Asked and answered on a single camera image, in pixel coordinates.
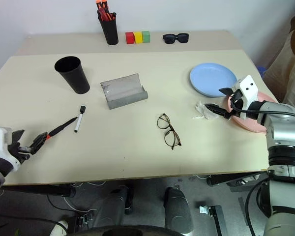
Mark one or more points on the black table foot with caster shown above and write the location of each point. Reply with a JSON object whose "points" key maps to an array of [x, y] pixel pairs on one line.
{"points": [[218, 218]]}

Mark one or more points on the red block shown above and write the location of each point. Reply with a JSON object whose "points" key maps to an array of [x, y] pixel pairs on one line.
{"points": [[129, 38]]}

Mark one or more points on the orange-tipped red pen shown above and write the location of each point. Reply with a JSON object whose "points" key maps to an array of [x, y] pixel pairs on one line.
{"points": [[98, 6], [105, 4]]}

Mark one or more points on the orange pen with black cap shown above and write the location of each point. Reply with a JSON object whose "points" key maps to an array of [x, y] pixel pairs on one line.
{"points": [[112, 16]]}

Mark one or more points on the empty black cup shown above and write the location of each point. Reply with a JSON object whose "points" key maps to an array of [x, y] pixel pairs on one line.
{"points": [[75, 76]]}

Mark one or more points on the dark rounded robot base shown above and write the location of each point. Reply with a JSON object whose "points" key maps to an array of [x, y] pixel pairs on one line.
{"points": [[127, 231]]}

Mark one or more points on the tortoiseshell eyeglasses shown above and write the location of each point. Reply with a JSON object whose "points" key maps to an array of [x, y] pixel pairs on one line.
{"points": [[170, 136]]}

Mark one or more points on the dark rounded robot leg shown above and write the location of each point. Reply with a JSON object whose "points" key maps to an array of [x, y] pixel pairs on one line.
{"points": [[113, 206], [177, 209]]}

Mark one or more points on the blue plastic object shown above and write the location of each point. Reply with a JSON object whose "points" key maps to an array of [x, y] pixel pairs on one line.
{"points": [[261, 70]]}

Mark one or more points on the red and black pen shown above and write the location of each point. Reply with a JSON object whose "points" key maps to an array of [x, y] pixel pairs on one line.
{"points": [[103, 14]]}

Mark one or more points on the white marker with black cap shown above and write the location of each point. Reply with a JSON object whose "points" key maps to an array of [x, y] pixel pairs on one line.
{"points": [[78, 120]]}

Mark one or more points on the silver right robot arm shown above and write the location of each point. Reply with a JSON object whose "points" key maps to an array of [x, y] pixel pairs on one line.
{"points": [[284, 132]]}

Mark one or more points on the black sunglasses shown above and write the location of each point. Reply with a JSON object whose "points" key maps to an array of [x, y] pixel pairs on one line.
{"points": [[175, 38]]}

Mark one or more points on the beige cushion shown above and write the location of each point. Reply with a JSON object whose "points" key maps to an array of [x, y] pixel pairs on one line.
{"points": [[287, 73]]}

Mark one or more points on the grey glasses case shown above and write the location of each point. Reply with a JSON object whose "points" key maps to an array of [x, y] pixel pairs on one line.
{"points": [[124, 93]]}

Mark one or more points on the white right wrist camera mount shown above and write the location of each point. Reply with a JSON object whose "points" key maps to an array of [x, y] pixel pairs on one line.
{"points": [[248, 89]]}

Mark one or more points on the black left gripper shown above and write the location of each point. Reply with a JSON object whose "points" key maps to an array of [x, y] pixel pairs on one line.
{"points": [[18, 152]]}

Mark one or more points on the blue plate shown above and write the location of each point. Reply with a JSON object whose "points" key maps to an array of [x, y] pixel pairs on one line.
{"points": [[212, 78]]}

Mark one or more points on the pink plate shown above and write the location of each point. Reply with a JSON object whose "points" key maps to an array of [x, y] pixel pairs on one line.
{"points": [[250, 124]]}

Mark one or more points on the yellow block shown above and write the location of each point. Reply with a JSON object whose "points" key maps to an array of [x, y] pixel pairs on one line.
{"points": [[138, 37]]}

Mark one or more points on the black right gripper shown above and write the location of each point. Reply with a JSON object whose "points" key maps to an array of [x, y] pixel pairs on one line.
{"points": [[237, 102]]}

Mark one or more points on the black table frame bar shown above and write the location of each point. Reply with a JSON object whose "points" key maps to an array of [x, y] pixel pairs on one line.
{"points": [[37, 189], [231, 179]]}

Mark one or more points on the black pen holder cup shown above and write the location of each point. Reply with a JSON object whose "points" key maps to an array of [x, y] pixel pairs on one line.
{"points": [[109, 32]]}

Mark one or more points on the metal caster wheel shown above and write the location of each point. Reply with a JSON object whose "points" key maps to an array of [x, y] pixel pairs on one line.
{"points": [[84, 220]]}

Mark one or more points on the green block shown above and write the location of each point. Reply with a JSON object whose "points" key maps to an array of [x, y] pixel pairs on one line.
{"points": [[146, 36]]}

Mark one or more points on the black pen with red band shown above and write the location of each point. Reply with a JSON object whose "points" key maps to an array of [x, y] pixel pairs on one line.
{"points": [[61, 126]]}

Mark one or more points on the crumpled white tissue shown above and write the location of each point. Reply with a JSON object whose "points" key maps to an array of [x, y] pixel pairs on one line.
{"points": [[205, 111]]}

